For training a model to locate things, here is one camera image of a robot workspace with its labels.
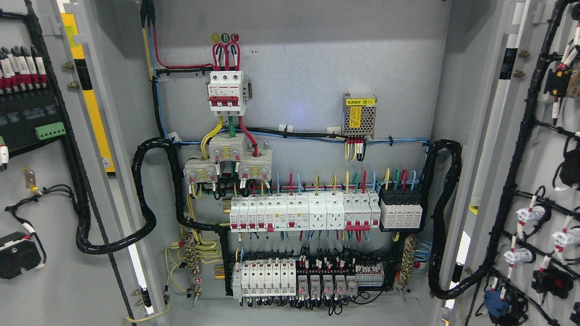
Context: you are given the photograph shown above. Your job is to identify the black cable conduit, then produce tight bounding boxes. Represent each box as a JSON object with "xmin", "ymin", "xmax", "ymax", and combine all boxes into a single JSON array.
[
  {"xmin": 422, "ymin": 139, "xmax": 488, "ymax": 300},
  {"xmin": 75, "ymin": 137, "xmax": 232, "ymax": 297}
]

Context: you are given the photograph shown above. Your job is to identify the grey cabinet door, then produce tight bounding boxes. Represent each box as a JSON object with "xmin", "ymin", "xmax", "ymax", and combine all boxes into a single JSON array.
[
  {"xmin": 0, "ymin": 0, "xmax": 159, "ymax": 326},
  {"xmin": 457, "ymin": 0, "xmax": 579, "ymax": 326}
]

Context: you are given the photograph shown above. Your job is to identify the red white main breaker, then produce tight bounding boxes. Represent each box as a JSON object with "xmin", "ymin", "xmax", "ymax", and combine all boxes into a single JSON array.
[{"xmin": 207, "ymin": 71, "xmax": 249, "ymax": 117}]

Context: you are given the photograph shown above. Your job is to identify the black right cable conduit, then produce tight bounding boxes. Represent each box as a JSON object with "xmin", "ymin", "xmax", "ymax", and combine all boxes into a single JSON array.
[{"xmin": 422, "ymin": 139, "xmax": 488, "ymax": 300}]

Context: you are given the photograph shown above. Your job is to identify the white breaker and socket row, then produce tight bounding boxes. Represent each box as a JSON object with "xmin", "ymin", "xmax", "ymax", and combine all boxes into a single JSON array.
[{"xmin": 229, "ymin": 191, "xmax": 381, "ymax": 232}]

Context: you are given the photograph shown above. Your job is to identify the metal mesh power supply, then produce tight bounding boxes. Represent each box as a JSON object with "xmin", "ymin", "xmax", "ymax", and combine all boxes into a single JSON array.
[{"xmin": 342, "ymin": 92, "xmax": 377, "ymax": 138}]

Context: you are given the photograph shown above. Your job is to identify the white lower breaker row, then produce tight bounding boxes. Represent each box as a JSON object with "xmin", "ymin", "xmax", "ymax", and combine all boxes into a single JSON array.
[{"xmin": 232, "ymin": 258, "xmax": 298, "ymax": 300}]

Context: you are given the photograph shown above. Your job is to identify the black digital power meter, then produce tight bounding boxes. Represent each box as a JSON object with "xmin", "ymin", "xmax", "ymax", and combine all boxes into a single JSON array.
[{"xmin": 0, "ymin": 89, "xmax": 63, "ymax": 156}]

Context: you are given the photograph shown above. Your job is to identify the grey current transformers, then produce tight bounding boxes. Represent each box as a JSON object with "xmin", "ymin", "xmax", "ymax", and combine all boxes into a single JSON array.
[{"xmin": 183, "ymin": 133, "xmax": 273, "ymax": 188}]

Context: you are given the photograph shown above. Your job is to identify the black left cable conduit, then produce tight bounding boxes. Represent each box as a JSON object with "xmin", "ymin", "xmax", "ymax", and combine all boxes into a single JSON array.
[{"xmin": 75, "ymin": 137, "xmax": 232, "ymax": 297}]

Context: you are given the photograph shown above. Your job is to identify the relay and terminal row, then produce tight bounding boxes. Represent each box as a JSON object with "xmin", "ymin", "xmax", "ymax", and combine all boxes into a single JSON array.
[{"xmin": 296, "ymin": 249, "xmax": 386, "ymax": 304}]

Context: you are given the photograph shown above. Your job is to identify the black white surge protector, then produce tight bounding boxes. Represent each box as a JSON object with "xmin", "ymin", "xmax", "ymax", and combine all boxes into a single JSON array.
[{"xmin": 379, "ymin": 187, "xmax": 425, "ymax": 233}]

